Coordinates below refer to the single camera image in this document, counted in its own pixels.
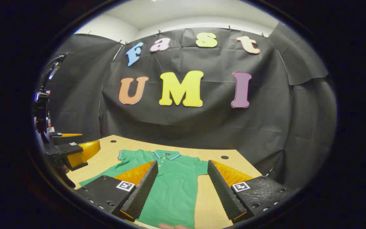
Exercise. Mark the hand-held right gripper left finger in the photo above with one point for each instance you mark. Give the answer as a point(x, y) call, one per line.
point(143, 190)

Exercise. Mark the green T-shirt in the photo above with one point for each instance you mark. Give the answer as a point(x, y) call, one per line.
point(176, 181)

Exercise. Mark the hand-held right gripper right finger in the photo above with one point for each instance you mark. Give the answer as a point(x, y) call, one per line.
point(222, 190)

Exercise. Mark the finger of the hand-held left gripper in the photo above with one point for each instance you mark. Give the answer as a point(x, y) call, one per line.
point(67, 139)
point(75, 154)

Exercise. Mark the black backdrop cloth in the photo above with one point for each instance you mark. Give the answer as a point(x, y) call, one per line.
point(202, 124)

